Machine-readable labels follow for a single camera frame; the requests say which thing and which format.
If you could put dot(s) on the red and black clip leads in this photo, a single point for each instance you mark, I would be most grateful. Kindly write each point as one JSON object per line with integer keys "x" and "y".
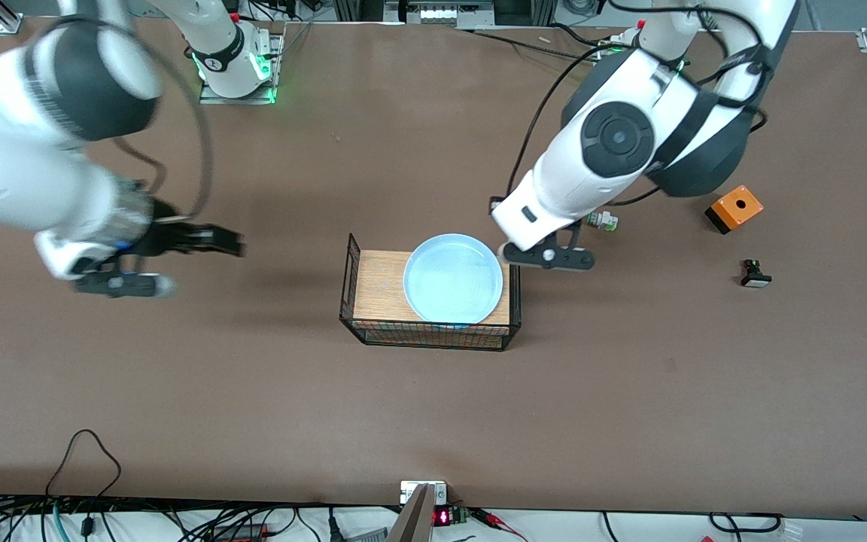
{"x": 490, "y": 518}

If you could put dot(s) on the light blue round plate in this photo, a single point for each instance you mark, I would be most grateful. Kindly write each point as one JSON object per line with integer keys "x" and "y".
{"x": 452, "y": 282}

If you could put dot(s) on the wooden board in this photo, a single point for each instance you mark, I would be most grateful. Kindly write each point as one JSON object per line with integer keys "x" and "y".
{"x": 377, "y": 293}

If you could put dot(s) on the small white box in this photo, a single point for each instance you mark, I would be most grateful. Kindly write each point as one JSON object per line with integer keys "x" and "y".
{"x": 407, "y": 491}

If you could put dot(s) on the grey metal bar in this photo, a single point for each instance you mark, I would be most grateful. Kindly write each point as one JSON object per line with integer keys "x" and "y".
{"x": 412, "y": 519}

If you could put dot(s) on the black square white-top button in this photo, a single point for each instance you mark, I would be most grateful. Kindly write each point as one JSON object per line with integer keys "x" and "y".
{"x": 755, "y": 281}

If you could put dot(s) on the green push button white body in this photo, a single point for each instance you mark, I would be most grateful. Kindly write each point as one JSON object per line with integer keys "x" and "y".
{"x": 605, "y": 221}

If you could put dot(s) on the aluminium frame structure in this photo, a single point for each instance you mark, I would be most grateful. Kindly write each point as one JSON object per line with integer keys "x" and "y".
{"x": 433, "y": 11}

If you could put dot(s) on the red display module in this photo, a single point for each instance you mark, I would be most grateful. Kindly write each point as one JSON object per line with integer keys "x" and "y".
{"x": 442, "y": 517}

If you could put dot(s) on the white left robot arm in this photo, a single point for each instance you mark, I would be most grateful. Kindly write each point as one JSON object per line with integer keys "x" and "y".
{"x": 614, "y": 135}

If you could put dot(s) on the orange push button box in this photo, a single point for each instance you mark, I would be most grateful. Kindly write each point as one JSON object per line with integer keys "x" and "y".
{"x": 743, "y": 216}

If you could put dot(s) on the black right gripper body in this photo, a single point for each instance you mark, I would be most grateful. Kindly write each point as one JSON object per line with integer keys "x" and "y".
{"x": 167, "y": 235}

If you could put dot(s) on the metal base plate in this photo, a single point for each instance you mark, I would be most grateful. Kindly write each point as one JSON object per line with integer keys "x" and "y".
{"x": 211, "y": 97}

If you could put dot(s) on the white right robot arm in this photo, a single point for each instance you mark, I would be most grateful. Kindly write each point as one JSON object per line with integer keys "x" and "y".
{"x": 27, "y": 173}

